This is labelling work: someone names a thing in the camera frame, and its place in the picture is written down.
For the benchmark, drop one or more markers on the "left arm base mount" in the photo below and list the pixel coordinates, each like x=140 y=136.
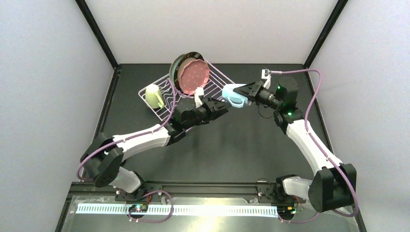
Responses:
x=136 y=203

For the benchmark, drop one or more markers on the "black left frame post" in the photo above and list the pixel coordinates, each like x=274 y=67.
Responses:
x=93 y=25

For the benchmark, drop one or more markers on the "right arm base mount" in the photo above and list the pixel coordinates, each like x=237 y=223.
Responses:
x=271 y=192

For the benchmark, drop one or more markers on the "white slotted cable duct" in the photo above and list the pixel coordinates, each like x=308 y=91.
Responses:
x=179 y=210

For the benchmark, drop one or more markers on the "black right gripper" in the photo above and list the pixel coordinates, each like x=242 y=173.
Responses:
x=254 y=92

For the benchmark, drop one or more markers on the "mint green flower plate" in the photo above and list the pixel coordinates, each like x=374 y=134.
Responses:
x=174 y=68

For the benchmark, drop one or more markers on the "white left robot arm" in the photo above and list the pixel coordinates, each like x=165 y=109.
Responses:
x=103 y=159

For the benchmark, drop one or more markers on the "black right frame post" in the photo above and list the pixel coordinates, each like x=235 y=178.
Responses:
x=331 y=21

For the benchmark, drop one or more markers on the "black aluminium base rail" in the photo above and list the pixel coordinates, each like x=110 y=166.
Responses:
x=243 y=193

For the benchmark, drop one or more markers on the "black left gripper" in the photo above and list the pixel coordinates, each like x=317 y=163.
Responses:
x=209 y=108

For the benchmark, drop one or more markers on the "blue ceramic mug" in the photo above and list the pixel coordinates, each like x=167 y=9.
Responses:
x=234 y=99

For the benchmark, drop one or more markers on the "black frame post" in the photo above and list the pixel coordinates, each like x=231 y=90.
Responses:
x=331 y=21
x=93 y=25

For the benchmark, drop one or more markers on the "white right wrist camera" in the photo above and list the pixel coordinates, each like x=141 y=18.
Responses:
x=266 y=78

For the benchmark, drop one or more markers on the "pink polka dot plate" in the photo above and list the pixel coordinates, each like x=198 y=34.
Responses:
x=192 y=73

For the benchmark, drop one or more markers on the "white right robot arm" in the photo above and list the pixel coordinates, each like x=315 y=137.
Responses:
x=333 y=185

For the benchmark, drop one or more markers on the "green ceramic mug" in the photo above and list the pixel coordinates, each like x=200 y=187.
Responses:
x=153 y=97

